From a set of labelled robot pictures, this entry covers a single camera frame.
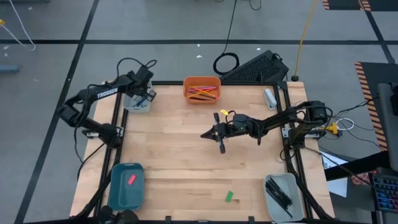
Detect white floor cable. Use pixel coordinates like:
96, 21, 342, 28
0, 0, 37, 52

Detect black bulky object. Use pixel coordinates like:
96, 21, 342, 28
98, 205, 140, 224

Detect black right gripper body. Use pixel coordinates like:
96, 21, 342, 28
213, 112, 254, 155

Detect black hanging cable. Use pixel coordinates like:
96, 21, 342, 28
213, 0, 241, 77

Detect black backlit keyboard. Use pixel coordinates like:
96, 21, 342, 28
371, 172, 398, 215

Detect grey monitor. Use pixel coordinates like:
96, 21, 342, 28
377, 82, 398, 172

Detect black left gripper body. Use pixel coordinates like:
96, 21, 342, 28
126, 66, 155, 96

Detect large light grey bin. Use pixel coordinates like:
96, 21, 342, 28
262, 172, 305, 223

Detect yellow hanging cable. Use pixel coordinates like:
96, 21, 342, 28
291, 0, 318, 82

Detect black desk beam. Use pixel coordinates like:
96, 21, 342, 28
325, 150, 392, 182

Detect grey floor bar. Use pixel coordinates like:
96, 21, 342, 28
0, 64, 22, 74

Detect teal plastic bin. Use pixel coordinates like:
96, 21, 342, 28
108, 162, 146, 212

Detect black left wrist camera cable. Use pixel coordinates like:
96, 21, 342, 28
116, 57, 158, 82

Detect orange plastic bin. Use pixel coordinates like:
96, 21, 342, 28
182, 76, 222, 105

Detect white paper sheet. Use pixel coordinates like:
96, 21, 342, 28
319, 151, 349, 199

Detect small light grey bin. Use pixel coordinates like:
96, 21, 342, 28
123, 79, 153, 114

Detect black mat hazard-striped edge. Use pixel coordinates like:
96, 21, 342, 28
354, 61, 398, 152
322, 0, 398, 12

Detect yellow cable connector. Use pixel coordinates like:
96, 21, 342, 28
323, 122, 339, 135

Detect black table frame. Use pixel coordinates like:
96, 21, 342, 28
73, 80, 335, 224

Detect white cable coil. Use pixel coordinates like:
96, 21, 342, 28
335, 117, 355, 131

